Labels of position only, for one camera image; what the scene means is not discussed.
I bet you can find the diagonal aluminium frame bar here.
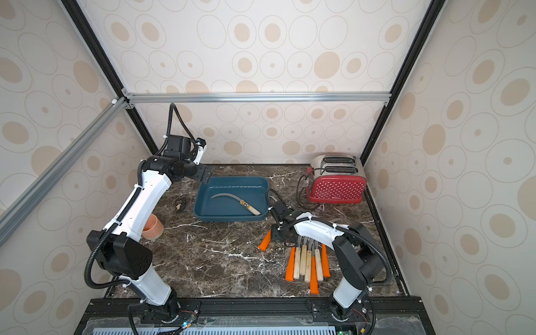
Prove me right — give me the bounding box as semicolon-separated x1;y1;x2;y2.
1;97;127;244

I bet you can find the pink tape roll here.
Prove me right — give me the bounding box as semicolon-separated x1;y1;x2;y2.
142;214;164;241

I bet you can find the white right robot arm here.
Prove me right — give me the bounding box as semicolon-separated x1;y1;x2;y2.
265;189;393;321

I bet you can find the red polka dot toaster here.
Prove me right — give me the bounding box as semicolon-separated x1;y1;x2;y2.
306;154;367;204

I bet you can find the horizontal aluminium frame bar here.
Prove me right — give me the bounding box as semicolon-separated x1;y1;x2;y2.
126;92;391;103

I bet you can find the wooden handled labelled sickle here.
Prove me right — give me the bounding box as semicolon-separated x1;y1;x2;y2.
212;193;261;216

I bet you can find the teal plastic storage box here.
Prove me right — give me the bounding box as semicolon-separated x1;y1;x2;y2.
193;177;269;222

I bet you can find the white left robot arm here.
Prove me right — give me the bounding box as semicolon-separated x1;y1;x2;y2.
84;103;212;323

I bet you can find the black toaster power cable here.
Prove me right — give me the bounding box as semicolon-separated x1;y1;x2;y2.
296;173;319;211

